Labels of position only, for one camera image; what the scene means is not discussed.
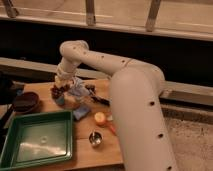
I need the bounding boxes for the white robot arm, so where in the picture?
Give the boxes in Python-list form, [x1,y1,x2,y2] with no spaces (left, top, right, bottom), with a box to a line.
[57,40,179,171]

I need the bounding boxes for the small metal cup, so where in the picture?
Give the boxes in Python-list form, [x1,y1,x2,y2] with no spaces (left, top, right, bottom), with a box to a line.
[89,131,103,147]

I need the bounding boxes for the crumpled light blue cloth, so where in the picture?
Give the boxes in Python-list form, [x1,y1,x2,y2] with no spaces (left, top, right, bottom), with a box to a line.
[68,77,89,97]

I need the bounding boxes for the blue sponge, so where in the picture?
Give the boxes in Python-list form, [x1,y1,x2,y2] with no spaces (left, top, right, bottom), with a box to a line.
[73,104,91,121]

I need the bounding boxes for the dark brown bowl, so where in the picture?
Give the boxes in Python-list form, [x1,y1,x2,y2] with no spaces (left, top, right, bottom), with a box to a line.
[12,92,40,113]

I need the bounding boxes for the banana slice pieces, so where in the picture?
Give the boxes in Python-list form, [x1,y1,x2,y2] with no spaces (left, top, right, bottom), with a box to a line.
[106,115,113,121]

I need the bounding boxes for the green plastic tray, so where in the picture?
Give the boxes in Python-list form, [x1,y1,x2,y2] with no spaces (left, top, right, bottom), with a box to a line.
[0,111,73,171]

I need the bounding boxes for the orange carrot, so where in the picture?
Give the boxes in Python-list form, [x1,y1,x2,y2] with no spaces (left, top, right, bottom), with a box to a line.
[108,124,117,136]

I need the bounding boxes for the wooden table board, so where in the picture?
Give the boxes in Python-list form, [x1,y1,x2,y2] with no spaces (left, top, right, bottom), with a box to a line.
[6,78,125,171]

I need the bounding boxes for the black handled knife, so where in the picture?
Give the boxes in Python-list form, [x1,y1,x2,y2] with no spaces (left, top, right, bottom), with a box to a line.
[89,90,110,106]

